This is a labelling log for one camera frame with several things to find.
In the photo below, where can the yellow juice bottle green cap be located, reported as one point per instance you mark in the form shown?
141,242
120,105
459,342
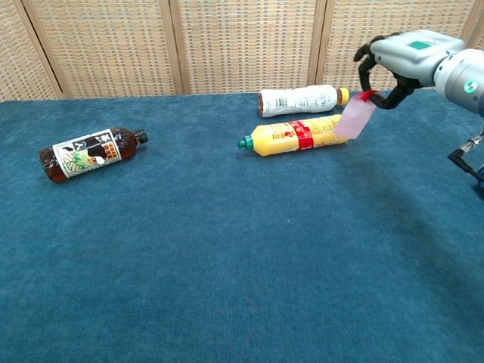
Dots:
293,139

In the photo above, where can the white label bottle orange cap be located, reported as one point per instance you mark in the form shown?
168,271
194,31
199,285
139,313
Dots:
300,99

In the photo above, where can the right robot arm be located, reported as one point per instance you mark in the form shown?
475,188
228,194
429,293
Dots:
459,81

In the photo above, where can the blue table cloth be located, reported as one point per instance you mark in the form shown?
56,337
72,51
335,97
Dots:
227,230

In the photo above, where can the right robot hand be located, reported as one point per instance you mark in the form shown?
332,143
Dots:
401,60

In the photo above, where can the woven folding screen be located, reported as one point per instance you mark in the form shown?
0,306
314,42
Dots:
211,45

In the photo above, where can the dark tea bottle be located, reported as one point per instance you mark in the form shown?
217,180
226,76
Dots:
92,153

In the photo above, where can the red rectangular marker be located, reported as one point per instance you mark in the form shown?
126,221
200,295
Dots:
355,115

